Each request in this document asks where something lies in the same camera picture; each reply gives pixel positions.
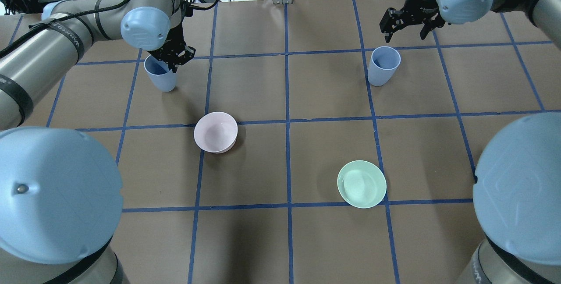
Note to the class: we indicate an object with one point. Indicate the blue cup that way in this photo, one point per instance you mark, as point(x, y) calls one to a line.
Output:
point(160, 74)
point(383, 63)

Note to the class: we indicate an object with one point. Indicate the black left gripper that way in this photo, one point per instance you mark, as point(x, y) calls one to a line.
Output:
point(174, 50)

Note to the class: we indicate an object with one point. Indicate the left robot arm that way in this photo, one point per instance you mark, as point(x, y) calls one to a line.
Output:
point(60, 188)

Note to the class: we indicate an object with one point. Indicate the mint green bowl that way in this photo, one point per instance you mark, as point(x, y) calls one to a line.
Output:
point(361, 184)

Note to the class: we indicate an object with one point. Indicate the pink bowl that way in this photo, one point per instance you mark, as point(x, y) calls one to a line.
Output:
point(216, 132)

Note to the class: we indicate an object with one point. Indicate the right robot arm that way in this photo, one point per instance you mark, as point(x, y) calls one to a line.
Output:
point(516, 195)

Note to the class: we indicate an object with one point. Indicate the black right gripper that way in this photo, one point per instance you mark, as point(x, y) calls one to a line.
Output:
point(415, 14)

